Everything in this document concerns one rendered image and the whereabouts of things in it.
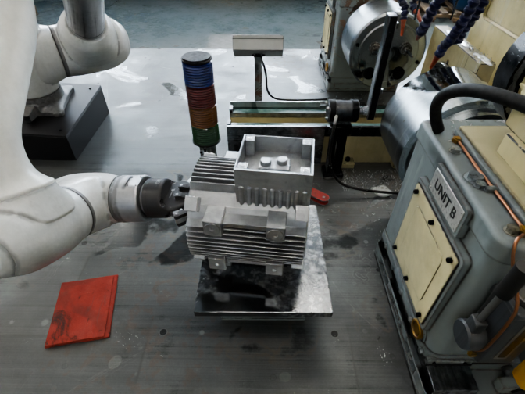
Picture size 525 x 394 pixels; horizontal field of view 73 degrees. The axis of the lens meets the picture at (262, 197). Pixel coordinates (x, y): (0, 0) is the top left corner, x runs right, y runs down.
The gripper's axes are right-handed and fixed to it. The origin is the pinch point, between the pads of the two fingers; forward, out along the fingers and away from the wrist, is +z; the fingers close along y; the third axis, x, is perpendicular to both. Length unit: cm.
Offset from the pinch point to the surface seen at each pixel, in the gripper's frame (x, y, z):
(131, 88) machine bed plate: 15, 90, -70
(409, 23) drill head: -3, 78, 39
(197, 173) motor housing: -7.0, -1.9, -8.6
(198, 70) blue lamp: -16.8, 17.1, -11.0
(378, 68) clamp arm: -4.9, 39.6, 25.1
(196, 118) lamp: -6.9, 17.0, -13.9
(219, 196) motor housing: -3.9, -4.4, -4.9
